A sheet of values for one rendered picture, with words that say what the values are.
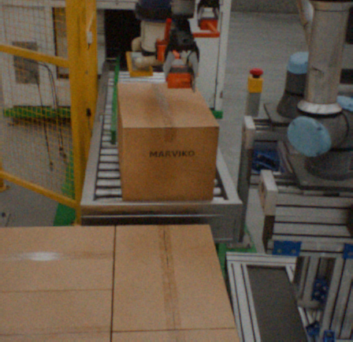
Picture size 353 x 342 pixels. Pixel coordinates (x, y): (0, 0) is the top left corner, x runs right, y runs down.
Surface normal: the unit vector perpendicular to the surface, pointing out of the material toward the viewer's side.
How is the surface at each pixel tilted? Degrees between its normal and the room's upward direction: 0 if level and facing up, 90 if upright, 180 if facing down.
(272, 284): 0
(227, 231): 90
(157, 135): 90
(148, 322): 0
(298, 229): 90
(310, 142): 97
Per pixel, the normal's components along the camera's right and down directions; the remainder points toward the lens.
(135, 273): 0.04, -0.90
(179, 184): 0.14, 0.44
